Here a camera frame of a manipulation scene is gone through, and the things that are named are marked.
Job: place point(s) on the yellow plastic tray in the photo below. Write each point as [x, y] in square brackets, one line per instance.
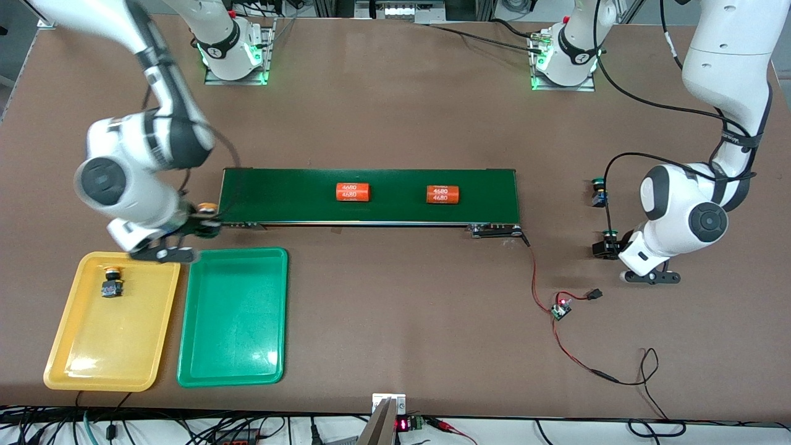
[111, 346]

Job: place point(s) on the grey metal post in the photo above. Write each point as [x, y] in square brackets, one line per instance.
[377, 429]

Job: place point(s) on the red digit display module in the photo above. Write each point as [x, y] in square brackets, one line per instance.
[403, 424]

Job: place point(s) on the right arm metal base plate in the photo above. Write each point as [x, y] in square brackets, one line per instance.
[238, 81]

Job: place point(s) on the red clip lead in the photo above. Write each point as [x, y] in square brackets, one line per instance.
[446, 426]

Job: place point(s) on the red black connector block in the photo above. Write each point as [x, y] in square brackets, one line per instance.
[238, 440]

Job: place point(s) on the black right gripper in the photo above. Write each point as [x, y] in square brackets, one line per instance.
[196, 221]

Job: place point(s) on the black connector with red lead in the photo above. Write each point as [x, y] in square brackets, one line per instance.
[594, 294]

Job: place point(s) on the silver mounting bracket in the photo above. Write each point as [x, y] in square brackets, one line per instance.
[378, 402]

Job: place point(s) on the green conveyor belt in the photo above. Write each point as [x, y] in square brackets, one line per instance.
[395, 210]

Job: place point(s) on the green plastic tray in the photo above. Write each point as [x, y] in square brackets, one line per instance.
[232, 315]

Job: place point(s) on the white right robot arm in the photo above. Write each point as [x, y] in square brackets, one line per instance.
[148, 198]

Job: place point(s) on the yellow push button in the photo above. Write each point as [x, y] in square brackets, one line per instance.
[112, 288]
[207, 207]

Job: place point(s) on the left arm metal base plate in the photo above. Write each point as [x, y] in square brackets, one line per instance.
[565, 88]

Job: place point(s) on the green push button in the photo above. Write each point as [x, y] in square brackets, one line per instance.
[598, 199]
[610, 233]

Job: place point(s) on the small green controller board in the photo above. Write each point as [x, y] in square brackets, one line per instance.
[561, 311]

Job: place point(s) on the silver device with white lights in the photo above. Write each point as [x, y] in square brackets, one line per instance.
[398, 11]

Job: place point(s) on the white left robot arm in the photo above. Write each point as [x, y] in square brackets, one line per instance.
[680, 216]

